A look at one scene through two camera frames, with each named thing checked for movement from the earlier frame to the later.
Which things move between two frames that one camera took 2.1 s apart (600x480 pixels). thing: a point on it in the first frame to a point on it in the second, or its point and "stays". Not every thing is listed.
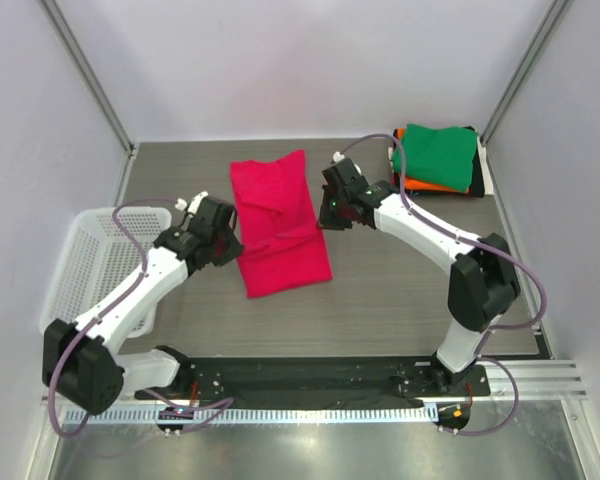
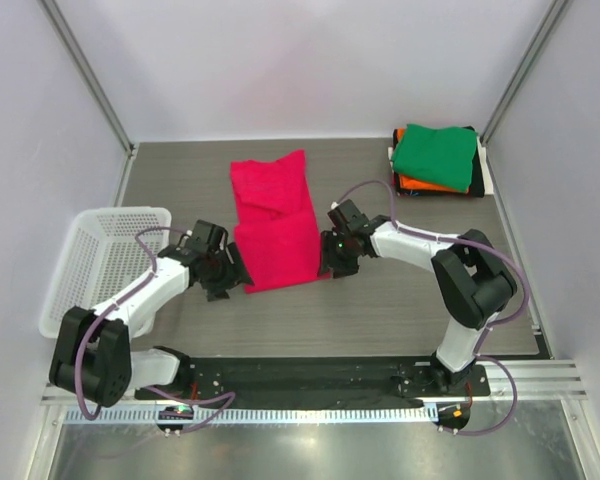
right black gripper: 325,220 to 328,241
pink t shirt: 281,245 stays
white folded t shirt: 488,189 stays
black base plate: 318,378 stays
